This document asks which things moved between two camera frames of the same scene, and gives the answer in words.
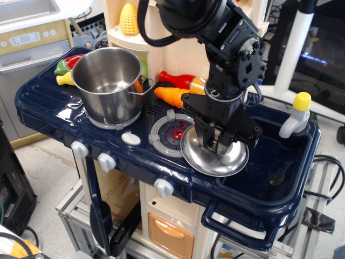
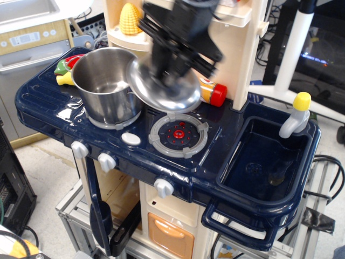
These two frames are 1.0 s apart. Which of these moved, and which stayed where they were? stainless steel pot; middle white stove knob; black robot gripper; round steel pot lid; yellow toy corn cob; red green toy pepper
Moved: black robot gripper; round steel pot lid
Stayed: yellow toy corn cob; stainless steel pot; red green toy pepper; middle white stove knob
